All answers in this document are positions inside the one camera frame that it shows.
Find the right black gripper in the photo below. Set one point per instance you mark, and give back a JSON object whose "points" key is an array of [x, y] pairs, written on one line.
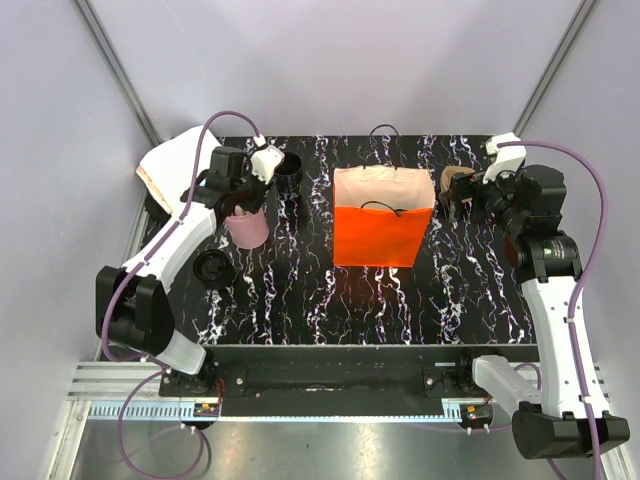
{"points": [[465, 186]]}

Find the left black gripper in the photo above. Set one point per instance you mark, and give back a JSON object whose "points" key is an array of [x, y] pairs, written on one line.
{"points": [[255, 204]]}

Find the black coffee cup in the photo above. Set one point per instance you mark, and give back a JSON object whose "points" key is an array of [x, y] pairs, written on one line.
{"points": [[288, 176]]}

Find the orange paper bag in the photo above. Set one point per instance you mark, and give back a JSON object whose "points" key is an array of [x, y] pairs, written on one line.
{"points": [[381, 213]]}

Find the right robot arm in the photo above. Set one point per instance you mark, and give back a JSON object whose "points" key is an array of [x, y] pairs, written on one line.
{"points": [[568, 416]]}

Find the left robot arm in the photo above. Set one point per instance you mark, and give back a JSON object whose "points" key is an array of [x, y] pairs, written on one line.
{"points": [[132, 306]]}

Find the bottom pulp cup carrier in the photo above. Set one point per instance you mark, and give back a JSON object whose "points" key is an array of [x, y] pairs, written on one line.
{"points": [[455, 184]]}

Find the pink straw holder cup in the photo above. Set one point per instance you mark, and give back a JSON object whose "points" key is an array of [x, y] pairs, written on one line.
{"points": [[248, 231]]}

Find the white napkin stack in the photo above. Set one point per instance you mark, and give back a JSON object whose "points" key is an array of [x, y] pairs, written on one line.
{"points": [[167, 170]]}

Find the black cup lid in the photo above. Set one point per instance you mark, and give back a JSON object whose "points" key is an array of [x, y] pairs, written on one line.
{"points": [[213, 269]]}

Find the black round napkin base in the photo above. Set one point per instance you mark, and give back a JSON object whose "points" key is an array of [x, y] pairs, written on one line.
{"points": [[155, 211]]}

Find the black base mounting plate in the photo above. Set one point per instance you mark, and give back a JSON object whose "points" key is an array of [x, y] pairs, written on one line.
{"points": [[333, 382]]}

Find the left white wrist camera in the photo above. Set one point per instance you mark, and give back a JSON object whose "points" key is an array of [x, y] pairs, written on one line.
{"points": [[265, 160]]}

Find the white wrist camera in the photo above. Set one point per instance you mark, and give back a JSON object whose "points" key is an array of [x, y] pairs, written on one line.
{"points": [[265, 160], [507, 158]]}

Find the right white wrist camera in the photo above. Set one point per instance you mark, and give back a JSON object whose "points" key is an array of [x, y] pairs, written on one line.
{"points": [[507, 158]]}

